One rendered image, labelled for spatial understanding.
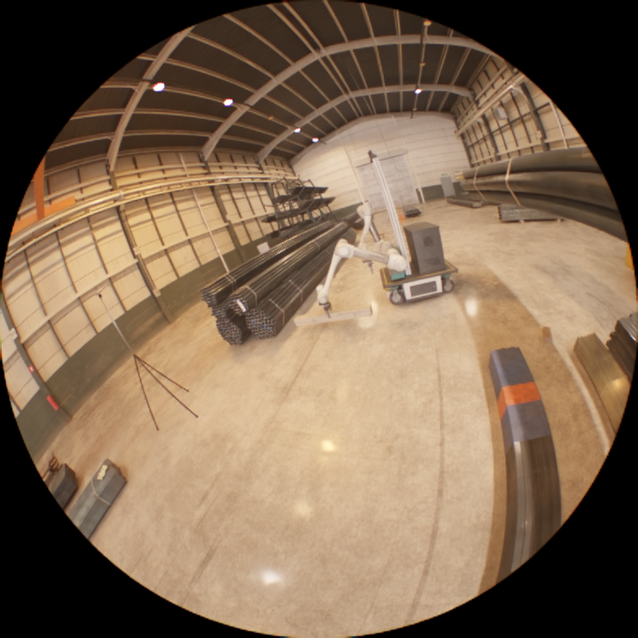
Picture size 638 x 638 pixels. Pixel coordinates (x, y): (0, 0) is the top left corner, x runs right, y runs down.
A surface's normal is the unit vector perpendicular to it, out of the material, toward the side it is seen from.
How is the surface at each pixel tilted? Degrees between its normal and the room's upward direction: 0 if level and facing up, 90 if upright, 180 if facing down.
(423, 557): 0
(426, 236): 90
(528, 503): 0
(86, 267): 90
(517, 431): 0
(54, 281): 90
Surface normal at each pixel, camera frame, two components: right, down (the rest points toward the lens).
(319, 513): -0.34, -0.84
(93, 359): 0.88, -0.13
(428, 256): -0.19, 0.50
